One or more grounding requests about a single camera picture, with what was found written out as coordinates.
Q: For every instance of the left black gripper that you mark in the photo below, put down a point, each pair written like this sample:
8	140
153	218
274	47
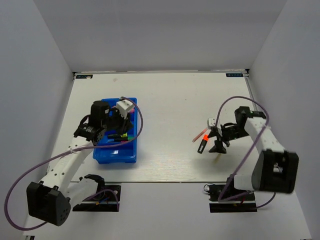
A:
126	125

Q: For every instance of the orange cap black highlighter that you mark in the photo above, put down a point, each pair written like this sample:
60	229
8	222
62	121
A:
203	144

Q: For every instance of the table corner label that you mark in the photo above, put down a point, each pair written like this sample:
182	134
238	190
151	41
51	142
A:
84	76
234	75

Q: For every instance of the yellow cap black highlighter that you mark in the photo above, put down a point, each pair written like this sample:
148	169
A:
117	136

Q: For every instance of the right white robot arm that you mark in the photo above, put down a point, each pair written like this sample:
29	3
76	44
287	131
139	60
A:
275	169

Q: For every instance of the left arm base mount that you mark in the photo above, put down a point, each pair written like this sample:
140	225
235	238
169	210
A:
108	201

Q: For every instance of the blue compartment tray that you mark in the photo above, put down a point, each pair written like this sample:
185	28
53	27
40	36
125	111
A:
126	153

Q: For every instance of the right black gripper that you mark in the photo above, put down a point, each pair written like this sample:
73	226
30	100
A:
218	147

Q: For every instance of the right table corner label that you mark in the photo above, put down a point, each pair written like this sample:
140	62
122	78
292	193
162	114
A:
234	75

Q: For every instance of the left table corner label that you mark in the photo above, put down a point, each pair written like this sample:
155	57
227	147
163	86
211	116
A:
84	76

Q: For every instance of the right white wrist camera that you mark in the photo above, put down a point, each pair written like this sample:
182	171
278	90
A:
212	123

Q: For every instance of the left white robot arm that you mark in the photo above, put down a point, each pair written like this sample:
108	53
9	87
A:
53	197

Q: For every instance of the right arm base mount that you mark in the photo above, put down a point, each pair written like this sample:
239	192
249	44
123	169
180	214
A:
233	200

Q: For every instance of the slim pink highlighter pen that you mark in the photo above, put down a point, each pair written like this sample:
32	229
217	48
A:
199	135

